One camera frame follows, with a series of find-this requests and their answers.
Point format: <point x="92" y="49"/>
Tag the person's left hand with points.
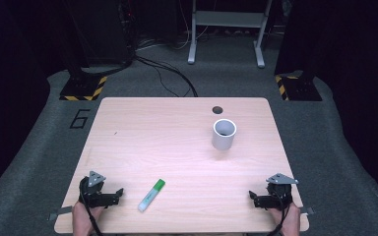
<point x="83" y="219"/>

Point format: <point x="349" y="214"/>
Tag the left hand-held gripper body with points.
<point x="95" y="193"/>

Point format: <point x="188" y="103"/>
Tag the white cylindrical cup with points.
<point x="223" y="139"/>

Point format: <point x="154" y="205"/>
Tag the green highlighter pen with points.
<point x="151" y="195"/>

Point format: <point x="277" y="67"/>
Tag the dark equipment cabinet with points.
<point x="101" y="29"/>

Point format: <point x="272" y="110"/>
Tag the grey tape strip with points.
<point x="60" y="212"/>
<point x="307" y="210"/>

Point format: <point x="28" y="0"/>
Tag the person's right hand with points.
<point x="288" y="221"/>

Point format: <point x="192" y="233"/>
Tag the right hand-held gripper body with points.
<point x="277" y="195"/>

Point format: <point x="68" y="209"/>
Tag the white metal stand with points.
<point x="229" y="19"/>

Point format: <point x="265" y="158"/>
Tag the black hazard-striped stand base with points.
<point x="300" y="88"/>
<point x="83" y="88"/>

